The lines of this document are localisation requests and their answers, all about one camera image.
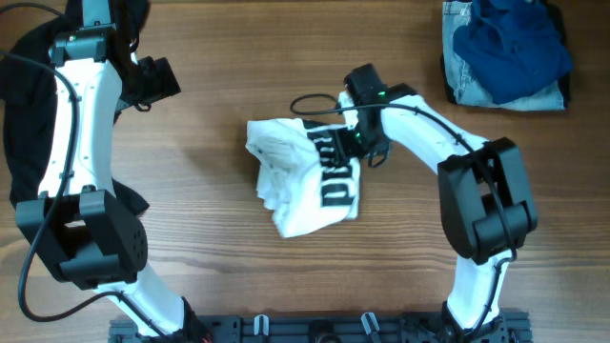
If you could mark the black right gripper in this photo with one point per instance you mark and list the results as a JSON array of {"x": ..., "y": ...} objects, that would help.
[{"x": 346, "y": 144}]

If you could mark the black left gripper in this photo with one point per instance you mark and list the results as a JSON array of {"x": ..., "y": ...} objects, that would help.
[{"x": 162, "y": 82}]

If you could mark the white Puma t-shirt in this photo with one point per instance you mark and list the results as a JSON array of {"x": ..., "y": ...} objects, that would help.
[{"x": 302, "y": 180}]

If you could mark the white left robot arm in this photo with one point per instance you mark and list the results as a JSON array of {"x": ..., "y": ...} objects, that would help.
[{"x": 76, "y": 225}]

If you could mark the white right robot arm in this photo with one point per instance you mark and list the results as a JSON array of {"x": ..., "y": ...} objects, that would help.
[{"x": 486, "y": 204}]

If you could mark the black garment with logo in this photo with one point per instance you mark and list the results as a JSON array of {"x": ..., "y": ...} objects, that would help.
[{"x": 30, "y": 100}]

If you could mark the dark blue polo shirt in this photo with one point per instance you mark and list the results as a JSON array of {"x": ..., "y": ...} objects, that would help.
[{"x": 514, "y": 48}]

